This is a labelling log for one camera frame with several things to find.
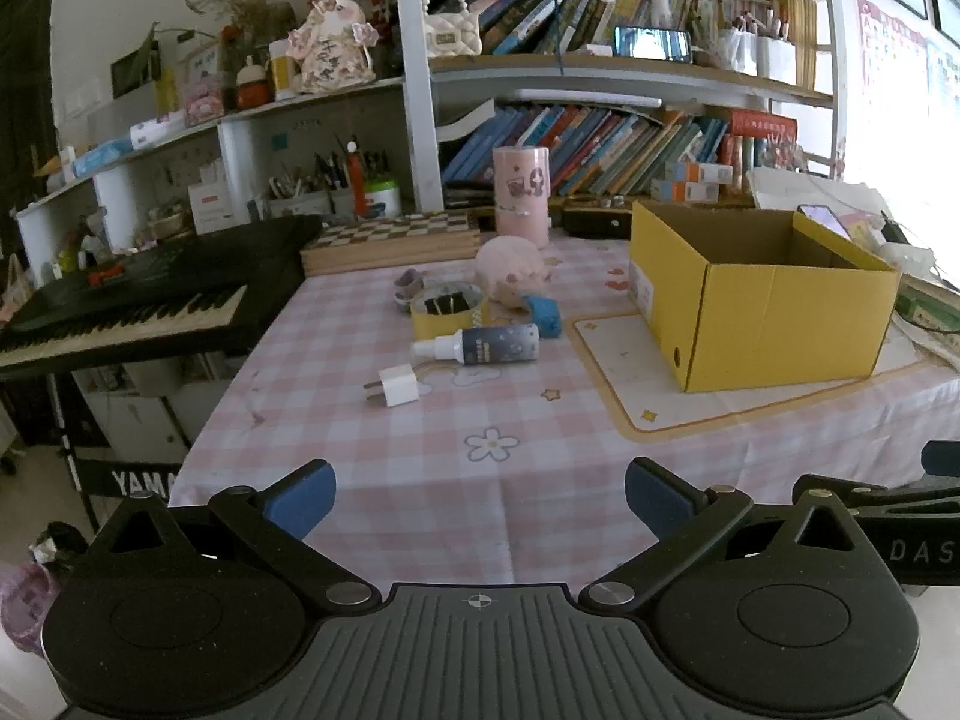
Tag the white cabinet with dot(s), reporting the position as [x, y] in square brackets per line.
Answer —
[150, 412]

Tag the wall poster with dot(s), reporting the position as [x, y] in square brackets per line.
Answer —
[892, 52]

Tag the black smartphone lit screen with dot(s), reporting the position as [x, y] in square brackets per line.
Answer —
[652, 43]

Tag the red flat box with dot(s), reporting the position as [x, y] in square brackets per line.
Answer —
[765, 135]

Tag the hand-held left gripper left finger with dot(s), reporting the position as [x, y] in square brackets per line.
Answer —
[304, 499]

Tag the yellow-label white bottle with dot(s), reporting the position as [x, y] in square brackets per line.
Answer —
[283, 75]

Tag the dried flower bouquet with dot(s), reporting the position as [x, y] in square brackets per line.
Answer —
[251, 0]

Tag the pink checkered cloth desktop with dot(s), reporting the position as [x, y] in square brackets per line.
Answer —
[375, 465]

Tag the blue plastic packet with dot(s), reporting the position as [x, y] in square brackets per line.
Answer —
[544, 315]

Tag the green flat box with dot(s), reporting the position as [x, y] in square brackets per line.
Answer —
[930, 307]

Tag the smartphone with purple screen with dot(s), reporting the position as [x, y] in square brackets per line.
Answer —
[823, 221]

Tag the cream yellow-edged placemat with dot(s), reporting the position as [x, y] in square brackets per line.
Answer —
[637, 367]

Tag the white pen holder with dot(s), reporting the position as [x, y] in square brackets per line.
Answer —
[330, 199]

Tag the pink small box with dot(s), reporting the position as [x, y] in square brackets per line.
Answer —
[204, 105]

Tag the black binder clip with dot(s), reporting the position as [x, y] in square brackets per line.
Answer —
[433, 306]
[454, 304]

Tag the pink plastic bag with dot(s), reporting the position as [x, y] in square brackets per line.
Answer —
[22, 600]

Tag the black electronic keyboard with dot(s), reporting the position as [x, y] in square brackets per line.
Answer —
[150, 270]

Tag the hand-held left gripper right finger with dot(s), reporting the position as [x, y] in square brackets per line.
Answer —
[652, 495]

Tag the dark blue spray bottle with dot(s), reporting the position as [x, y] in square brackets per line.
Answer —
[499, 345]

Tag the pile of white papers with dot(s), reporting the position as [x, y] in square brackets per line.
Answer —
[787, 187]

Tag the row of colourful books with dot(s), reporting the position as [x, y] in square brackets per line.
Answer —
[585, 146]
[540, 7]

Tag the white charger plug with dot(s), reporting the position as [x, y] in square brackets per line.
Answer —
[397, 386]

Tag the white quilted pearl handbag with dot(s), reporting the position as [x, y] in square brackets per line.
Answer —
[451, 34]

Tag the yellow tape roll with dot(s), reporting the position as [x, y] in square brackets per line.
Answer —
[439, 326]

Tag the orange white small box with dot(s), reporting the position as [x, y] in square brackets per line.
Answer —
[705, 172]
[679, 191]

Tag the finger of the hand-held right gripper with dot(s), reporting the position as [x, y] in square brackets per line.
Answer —
[900, 501]
[943, 459]

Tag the yellow cardboard box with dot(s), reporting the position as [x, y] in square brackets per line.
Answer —
[780, 322]

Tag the black white-lettered stand band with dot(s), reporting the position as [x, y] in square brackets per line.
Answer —
[127, 480]

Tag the pink pig plush toy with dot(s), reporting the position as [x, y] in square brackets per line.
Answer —
[510, 266]

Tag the checkered wooden chessboard box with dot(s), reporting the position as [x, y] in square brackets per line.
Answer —
[390, 236]

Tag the red round jar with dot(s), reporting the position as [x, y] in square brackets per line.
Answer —
[253, 90]

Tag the white red-label box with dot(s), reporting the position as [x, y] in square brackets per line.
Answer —
[217, 210]

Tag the pink cylindrical container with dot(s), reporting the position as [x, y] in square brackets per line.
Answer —
[521, 195]

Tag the white shelf unit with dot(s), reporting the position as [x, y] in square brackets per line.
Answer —
[416, 127]

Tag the green lidded white jar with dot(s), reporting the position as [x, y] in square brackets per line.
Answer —
[382, 199]

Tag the black case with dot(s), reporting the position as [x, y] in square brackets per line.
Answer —
[596, 219]

